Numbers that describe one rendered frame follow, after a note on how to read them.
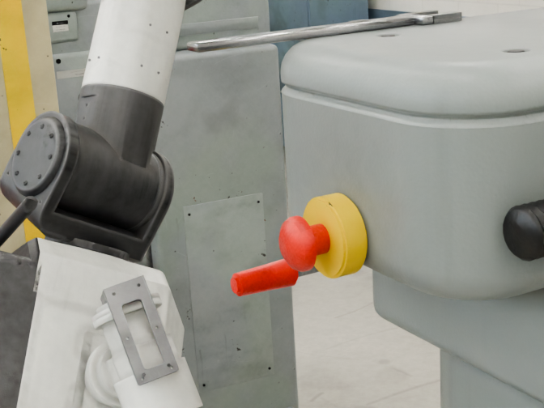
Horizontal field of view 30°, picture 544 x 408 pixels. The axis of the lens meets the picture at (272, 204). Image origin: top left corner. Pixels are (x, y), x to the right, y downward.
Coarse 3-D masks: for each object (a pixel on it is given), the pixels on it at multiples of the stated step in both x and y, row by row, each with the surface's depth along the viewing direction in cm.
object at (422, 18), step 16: (400, 16) 85; (416, 16) 85; (432, 16) 85; (448, 16) 85; (272, 32) 79; (288, 32) 79; (304, 32) 80; (320, 32) 80; (336, 32) 81; (192, 48) 76; (208, 48) 76; (224, 48) 77
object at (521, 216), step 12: (528, 204) 62; (540, 204) 62; (516, 216) 62; (528, 216) 61; (540, 216) 61; (504, 228) 63; (516, 228) 62; (528, 228) 61; (540, 228) 60; (504, 240) 63; (516, 240) 62; (528, 240) 61; (540, 240) 60; (516, 252) 62; (528, 252) 61; (540, 252) 61
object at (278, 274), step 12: (276, 264) 83; (240, 276) 82; (252, 276) 82; (264, 276) 82; (276, 276) 82; (288, 276) 83; (300, 276) 85; (240, 288) 82; (252, 288) 82; (264, 288) 82; (276, 288) 83
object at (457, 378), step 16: (448, 368) 88; (464, 368) 86; (448, 384) 89; (464, 384) 87; (480, 384) 85; (496, 384) 83; (448, 400) 89; (464, 400) 87; (480, 400) 85; (496, 400) 83; (512, 400) 81; (528, 400) 80
